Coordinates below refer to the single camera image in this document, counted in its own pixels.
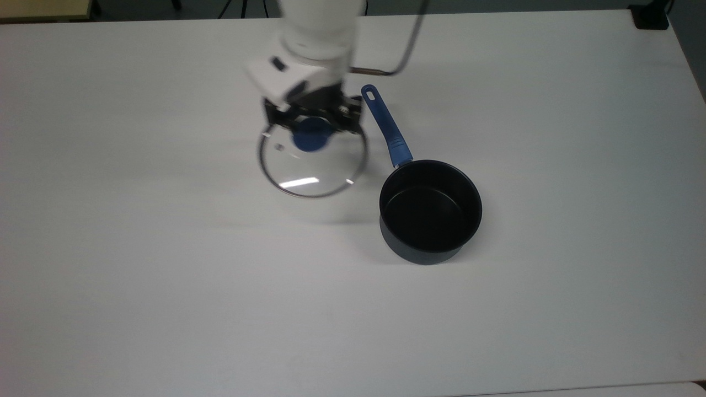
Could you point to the wooden side table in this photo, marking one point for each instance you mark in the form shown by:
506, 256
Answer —
38, 8

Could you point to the glass lid with blue knob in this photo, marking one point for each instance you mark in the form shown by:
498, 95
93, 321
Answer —
311, 139

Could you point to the black box at table corner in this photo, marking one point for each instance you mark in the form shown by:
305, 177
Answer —
650, 17

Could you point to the black tripod legs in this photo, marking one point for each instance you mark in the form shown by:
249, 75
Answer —
242, 6

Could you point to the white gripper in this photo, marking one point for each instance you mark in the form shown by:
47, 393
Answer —
295, 74

